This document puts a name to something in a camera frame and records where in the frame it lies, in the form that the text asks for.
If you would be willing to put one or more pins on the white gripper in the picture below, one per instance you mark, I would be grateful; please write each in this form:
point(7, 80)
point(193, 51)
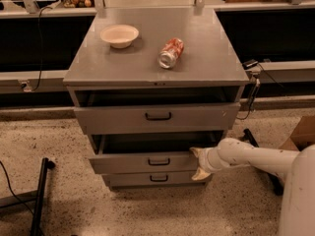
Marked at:
point(204, 161)

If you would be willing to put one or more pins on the grey drawer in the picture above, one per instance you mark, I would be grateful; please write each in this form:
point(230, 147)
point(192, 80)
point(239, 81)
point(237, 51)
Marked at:
point(150, 153)
point(152, 179)
point(156, 118)

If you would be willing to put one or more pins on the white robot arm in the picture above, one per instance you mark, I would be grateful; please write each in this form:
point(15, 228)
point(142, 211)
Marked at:
point(295, 168)

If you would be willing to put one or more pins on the grey bottom drawer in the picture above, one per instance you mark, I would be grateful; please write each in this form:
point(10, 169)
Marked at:
point(152, 179)

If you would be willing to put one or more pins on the grey metal drawer cabinet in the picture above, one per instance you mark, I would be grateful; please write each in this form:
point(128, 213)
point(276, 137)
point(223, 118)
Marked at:
point(208, 70)

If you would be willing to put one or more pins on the grey top drawer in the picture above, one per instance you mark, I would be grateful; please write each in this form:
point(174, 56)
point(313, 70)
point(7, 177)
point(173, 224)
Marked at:
point(156, 118)

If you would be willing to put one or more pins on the brown cardboard box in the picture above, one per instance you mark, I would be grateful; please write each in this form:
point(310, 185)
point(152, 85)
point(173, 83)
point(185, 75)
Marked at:
point(302, 136)

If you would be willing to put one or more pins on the orange soda can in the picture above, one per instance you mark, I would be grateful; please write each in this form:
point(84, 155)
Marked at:
point(172, 50)

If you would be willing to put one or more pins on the white paper bowl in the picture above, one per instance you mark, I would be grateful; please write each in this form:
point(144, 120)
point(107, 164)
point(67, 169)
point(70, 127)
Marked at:
point(119, 36)

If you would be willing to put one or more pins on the black stand leg left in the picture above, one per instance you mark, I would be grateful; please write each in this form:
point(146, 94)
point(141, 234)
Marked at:
point(46, 164)

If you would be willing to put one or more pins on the small black device on rail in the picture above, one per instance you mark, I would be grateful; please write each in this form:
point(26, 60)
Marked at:
point(249, 64)

